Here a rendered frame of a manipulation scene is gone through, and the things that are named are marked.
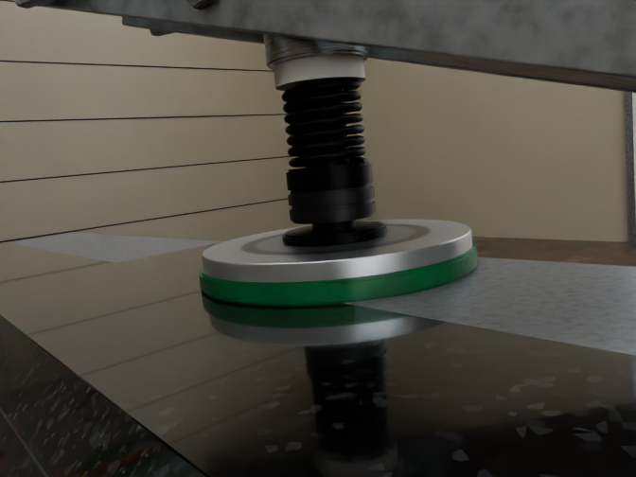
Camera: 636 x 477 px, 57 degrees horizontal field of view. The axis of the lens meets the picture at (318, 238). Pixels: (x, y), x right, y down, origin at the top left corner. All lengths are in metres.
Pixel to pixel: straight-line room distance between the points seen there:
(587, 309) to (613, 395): 0.11
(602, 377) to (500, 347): 0.05
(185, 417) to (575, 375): 0.15
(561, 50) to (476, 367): 0.19
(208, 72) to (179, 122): 0.67
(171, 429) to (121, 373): 0.08
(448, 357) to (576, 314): 0.09
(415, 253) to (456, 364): 0.14
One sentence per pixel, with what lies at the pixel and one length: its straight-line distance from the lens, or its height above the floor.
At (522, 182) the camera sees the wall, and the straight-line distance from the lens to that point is 5.73.
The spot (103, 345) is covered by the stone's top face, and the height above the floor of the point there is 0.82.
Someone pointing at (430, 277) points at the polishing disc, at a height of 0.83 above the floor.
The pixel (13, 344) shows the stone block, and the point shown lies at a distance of 0.42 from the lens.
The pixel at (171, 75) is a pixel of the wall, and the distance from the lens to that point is 6.33.
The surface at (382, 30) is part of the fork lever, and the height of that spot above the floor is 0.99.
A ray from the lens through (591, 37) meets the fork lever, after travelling 0.36.
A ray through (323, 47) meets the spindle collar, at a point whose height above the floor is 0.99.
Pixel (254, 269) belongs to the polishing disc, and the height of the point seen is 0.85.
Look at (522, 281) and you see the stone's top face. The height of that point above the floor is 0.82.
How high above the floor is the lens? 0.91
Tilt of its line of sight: 8 degrees down
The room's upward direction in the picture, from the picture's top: 6 degrees counter-clockwise
